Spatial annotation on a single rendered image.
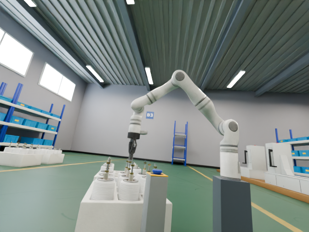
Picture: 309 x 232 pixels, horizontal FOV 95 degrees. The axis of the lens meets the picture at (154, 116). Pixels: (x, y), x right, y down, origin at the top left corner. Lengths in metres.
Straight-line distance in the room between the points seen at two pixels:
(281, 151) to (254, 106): 5.40
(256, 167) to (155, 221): 3.59
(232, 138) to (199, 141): 6.45
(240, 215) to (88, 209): 0.68
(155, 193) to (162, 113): 6.97
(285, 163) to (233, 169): 2.57
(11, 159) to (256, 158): 4.54
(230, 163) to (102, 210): 0.65
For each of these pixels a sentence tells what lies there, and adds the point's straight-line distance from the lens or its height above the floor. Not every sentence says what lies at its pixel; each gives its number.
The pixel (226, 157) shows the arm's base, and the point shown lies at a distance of 0.90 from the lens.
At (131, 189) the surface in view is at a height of 0.22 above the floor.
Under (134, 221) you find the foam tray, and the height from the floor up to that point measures 0.11.
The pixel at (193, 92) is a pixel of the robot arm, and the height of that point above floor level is 0.76.
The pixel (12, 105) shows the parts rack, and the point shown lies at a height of 1.25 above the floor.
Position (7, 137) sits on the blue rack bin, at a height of 0.38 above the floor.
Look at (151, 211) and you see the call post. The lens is 0.60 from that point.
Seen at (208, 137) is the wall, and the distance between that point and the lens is 7.46.
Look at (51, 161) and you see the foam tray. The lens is 3.37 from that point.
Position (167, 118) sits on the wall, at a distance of 7.38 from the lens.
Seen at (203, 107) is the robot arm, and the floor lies 0.68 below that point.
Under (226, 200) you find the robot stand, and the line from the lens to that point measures 0.88.
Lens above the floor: 0.39
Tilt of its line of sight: 15 degrees up
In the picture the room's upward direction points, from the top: 6 degrees clockwise
